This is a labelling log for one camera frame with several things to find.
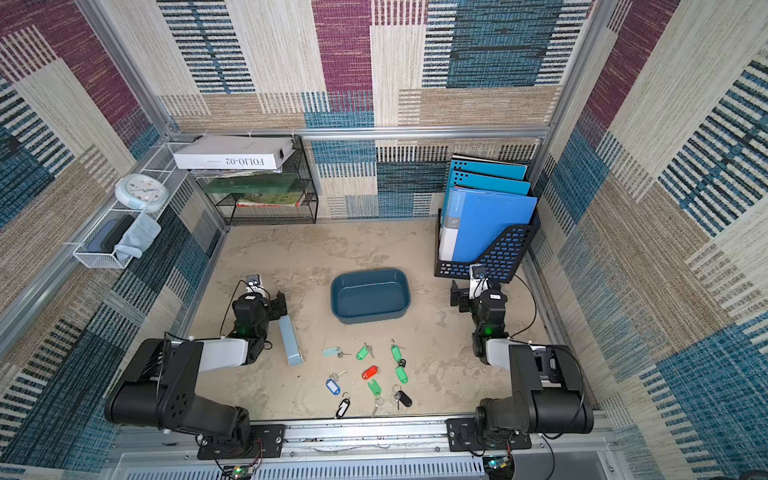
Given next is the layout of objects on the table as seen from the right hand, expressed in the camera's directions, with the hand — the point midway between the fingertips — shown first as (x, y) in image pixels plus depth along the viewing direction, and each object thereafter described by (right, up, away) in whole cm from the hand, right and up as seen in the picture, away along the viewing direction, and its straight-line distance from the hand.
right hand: (473, 276), depth 91 cm
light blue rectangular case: (-51, -20, -7) cm, 56 cm away
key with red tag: (-30, -26, -6) cm, 41 cm away
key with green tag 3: (-22, -26, -6) cm, 34 cm away
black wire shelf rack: (-53, +35, +4) cm, 64 cm away
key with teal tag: (-41, -21, -3) cm, 46 cm away
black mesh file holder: (+8, +4, +3) cm, 10 cm away
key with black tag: (-22, -31, -10) cm, 39 cm away
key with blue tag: (-41, -29, -8) cm, 50 cm away
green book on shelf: (-69, +29, +6) cm, 75 cm away
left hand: (-64, -6, +3) cm, 64 cm away
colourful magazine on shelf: (-64, +24, +9) cm, 69 cm away
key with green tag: (-32, -22, -2) cm, 39 cm away
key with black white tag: (-37, -33, -11) cm, 51 cm away
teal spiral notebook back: (+13, +32, +2) cm, 34 cm away
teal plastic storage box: (-31, -7, +9) cm, 33 cm away
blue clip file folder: (+1, +17, 0) cm, 17 cm away
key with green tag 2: (-23, -21, -2) cm, 32 cm away
